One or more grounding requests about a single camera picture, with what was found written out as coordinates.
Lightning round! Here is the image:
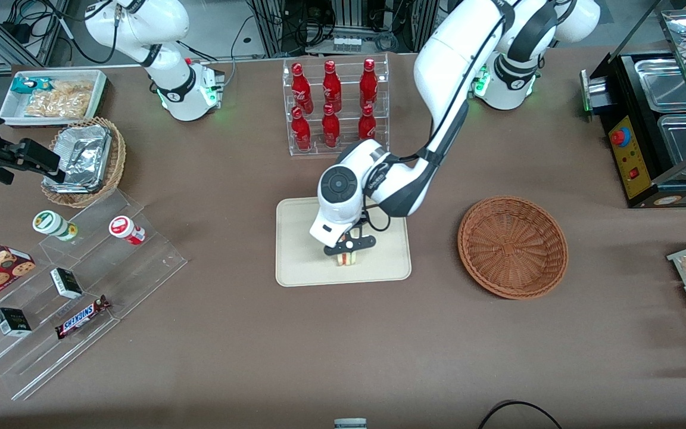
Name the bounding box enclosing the aluminium equipment rack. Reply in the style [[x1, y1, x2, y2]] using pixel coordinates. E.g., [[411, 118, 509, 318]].
[[251, 0, 439, 57]]

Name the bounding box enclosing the clear acrylic stepped display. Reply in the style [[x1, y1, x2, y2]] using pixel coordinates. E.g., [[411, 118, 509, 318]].
[[0, 189, 188, 401]]

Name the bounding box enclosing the red lidded cup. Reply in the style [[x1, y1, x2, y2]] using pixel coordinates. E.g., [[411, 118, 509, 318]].
[[109, 216, 146, 245]]

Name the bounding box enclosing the white rectangular snack bin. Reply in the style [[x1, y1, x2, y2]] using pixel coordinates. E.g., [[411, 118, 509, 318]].
[[0, 70, 108, 127]]

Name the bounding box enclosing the aluminium foil container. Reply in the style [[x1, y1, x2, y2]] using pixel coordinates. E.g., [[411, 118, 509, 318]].
[[43, 124, 111, 192]]

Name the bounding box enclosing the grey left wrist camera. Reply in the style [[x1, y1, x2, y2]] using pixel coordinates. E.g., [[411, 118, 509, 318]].
[[324, 235, 377, 258]]

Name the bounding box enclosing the clear acrylic bottle rack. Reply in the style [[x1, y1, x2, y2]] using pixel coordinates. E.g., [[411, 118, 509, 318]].
[[282, 54, 390, 157]]

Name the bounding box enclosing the red soda bottle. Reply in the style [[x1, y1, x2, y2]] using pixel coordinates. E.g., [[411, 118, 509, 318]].
[[358, 104, 377, 141], [323, 60, 342, 113], [322, 104, 341, 148], [360, 58, 378, 109], [291, 63, 314, 114], [291, 107, 312, 151]]

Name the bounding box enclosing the teal snack packet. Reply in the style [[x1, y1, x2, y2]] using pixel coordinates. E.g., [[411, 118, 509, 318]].
[[11, 76, 52, 95]]

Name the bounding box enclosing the brown wicker basket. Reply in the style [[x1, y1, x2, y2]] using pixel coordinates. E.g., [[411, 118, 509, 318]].
[[457, 196, 569, 300]]

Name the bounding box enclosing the green lidded cup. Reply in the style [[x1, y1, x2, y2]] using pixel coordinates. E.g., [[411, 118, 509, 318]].
[[33, 210, 79, 242]]

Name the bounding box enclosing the beige plastic tray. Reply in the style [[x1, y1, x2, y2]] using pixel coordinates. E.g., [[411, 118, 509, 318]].
[[276, 192, 412, 288]]

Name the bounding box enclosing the Snickers chocolate bar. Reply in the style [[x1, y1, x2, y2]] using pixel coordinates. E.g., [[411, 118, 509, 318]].
[[55, 295, 111, 340]]

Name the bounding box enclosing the black hot food warmer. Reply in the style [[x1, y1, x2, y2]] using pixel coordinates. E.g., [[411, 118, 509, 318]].
[[580, 9, 686, 209]]

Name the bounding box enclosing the clear bag of chips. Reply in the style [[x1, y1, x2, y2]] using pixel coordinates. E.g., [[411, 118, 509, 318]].
[[24, 80, 93, 119]]

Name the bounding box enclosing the small black box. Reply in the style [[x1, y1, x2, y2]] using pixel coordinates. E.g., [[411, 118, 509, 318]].
[[50, 268, 83, 299], [0, 307, 32, 337]]

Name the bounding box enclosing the light wicker basket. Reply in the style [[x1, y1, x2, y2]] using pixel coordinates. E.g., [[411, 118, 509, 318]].
[[41, 117, 126, 208]]

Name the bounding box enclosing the black looped cable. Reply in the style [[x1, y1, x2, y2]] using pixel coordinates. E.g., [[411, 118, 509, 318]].
[[477, 400, 564, 429]]

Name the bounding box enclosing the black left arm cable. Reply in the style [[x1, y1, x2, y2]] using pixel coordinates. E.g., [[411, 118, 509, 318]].
[[362, 0, 519, 234]]

